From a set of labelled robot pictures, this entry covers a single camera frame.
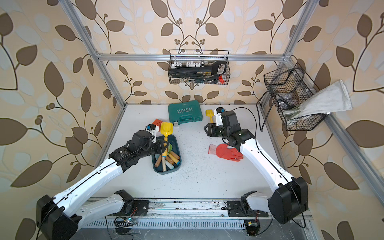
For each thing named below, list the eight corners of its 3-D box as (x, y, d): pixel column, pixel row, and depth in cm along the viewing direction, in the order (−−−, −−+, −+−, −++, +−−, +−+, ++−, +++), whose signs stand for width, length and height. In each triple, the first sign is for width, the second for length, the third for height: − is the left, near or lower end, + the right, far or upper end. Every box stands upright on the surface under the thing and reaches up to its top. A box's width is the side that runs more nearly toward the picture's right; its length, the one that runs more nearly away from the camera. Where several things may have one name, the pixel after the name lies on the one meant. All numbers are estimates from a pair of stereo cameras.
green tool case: (170, 126, 109) (169, 122, 105) (168, 106, 122) (167, 102, 118) (203, 121, 112) (203, 117, 108) (197, 102, 125) (197, 98, 121)
